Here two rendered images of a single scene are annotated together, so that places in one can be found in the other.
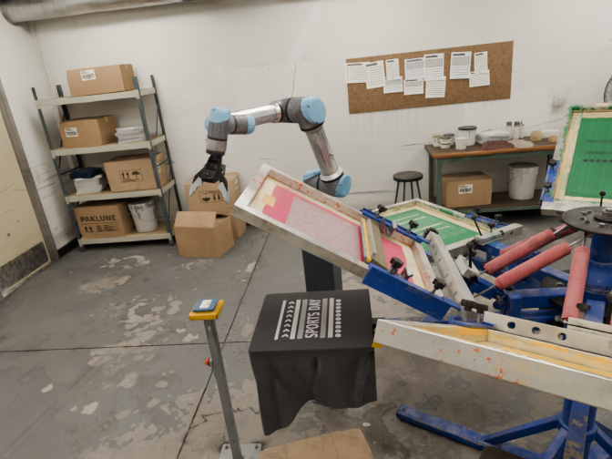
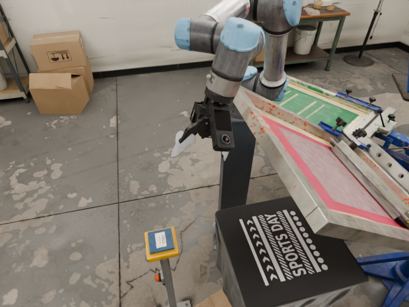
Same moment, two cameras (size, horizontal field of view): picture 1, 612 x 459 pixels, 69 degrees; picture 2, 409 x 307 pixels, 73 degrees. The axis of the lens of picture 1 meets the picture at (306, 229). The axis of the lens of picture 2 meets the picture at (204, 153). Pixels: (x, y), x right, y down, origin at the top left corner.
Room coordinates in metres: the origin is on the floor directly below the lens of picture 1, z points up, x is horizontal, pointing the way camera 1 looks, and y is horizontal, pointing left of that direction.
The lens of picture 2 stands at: (1.13, 0.54, 2.00)
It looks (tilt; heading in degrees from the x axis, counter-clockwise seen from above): 41 degrees down; 340
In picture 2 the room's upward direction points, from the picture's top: straight up
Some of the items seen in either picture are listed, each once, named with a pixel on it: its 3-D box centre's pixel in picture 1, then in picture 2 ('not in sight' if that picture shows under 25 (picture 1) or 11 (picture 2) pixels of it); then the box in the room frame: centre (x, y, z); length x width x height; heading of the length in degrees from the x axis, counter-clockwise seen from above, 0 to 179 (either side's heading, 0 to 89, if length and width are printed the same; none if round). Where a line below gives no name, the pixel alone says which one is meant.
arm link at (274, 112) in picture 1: (255, 116); (224, 14); (1.97, 0.16, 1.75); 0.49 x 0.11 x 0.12; 137
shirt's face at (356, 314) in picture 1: (314, 317); (284, 242); (1.61, 0.00, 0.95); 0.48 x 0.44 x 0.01; 84
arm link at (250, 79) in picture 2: (315, 181); (244, 81); (2.23, -0.08, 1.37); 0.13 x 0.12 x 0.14; 47
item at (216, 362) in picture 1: (223, 390); (170, 290); (1.78, 0.49, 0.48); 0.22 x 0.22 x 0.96; 84
